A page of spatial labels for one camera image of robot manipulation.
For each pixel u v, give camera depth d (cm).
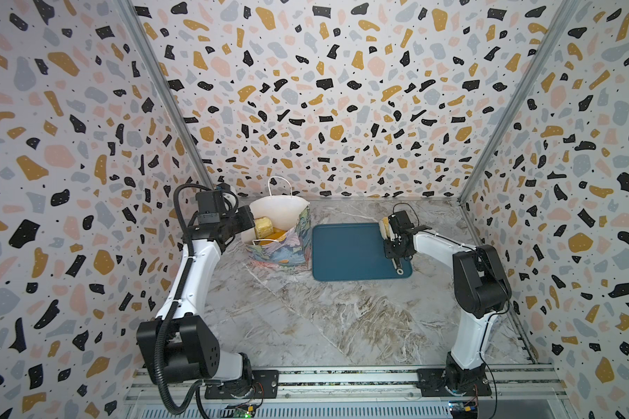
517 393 76
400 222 82
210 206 60
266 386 73
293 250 86
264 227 88
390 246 90
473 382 67
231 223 69
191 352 42
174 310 42
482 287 52
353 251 106
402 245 76
